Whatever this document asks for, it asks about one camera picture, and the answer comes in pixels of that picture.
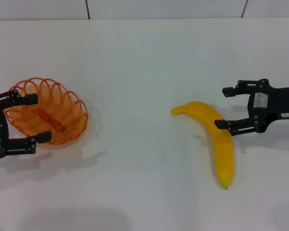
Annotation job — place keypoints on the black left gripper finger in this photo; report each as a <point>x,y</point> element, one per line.
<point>14,99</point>
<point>19,145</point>

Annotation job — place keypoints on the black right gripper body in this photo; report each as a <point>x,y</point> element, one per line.
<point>279,103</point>

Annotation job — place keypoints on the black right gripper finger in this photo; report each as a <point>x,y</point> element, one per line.
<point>245,87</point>
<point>240,126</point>

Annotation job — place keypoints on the yellow banana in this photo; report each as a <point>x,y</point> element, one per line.
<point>221,156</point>

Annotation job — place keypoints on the orange woven plastic basket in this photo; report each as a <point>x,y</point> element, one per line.
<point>62,108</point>

